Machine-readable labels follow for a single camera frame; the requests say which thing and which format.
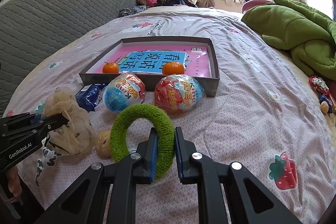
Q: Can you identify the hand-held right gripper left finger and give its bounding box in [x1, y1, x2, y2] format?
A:
[34, 127, 158, 224]

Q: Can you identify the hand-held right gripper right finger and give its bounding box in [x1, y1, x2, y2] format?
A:
[175, 126, 302, 224]

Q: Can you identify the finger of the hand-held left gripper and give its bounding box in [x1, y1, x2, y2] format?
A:
[0, 112, 44, 127]
[0, 116, 70, 141]

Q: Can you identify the blue snack packet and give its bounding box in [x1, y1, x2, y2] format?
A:
[75, 83, 108, 112]

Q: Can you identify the green fuzzy scrunchie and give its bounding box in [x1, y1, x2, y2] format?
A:
[110, 104, 176, 182]

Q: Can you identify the walnut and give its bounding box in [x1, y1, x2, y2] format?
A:
[95, 129, 113, 159]

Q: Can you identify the grey cardboard box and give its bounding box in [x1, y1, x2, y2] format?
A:
[79, 36, 220, 98]

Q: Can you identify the person's left hand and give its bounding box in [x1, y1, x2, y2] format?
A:
[7, 168, 24, 199]

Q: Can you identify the red wrapped egg toy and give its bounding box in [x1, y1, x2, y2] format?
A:
[154, 74, 204, 115]

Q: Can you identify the blue wrapped egg toy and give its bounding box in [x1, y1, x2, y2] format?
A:
[102, 72, 146, 114]

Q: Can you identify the strawberry printed bedsheet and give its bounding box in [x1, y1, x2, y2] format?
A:
[3, 7, 334, 224]

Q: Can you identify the small orange with leaf stem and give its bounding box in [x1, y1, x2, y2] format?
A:
[102, 61, 120, 74]

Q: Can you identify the grey quilted headboard cover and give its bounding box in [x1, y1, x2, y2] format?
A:
[0, 0, 137, 114]

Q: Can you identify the small doll toy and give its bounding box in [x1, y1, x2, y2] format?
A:
[319, 94, 334, 115]

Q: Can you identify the red sparkly toy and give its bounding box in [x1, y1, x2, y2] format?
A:
[308, 76, 331, 96]

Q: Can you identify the red pillow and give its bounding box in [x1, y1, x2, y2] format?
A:
[241, 0, 273, 14]

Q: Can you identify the green fleece blanket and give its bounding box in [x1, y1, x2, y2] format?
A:
[241, 0, 336, 81]

